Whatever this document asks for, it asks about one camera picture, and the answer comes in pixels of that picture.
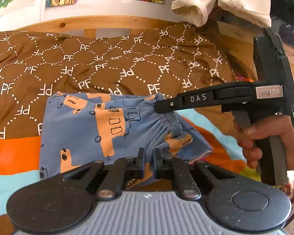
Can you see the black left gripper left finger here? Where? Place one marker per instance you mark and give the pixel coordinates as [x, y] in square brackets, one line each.
[59, 203]

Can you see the orange and blue striped sheet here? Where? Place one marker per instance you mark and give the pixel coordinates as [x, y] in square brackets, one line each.
[19, 157]

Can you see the cream hanging garment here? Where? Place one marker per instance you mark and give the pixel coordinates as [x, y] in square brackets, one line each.
[197, 11]

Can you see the black das left gripper right finger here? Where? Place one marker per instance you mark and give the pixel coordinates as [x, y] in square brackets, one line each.
[221, 94]

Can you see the blue patterned child pants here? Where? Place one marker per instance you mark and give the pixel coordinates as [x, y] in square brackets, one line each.
[83, 127]

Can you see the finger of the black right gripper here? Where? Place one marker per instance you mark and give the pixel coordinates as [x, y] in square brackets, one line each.
[233, 201]

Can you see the person's right hand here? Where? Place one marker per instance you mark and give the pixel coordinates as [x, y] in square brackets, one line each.
[276, 125]

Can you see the brown PF patterned blanket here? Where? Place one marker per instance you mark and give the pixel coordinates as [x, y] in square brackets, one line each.
[22, 100]

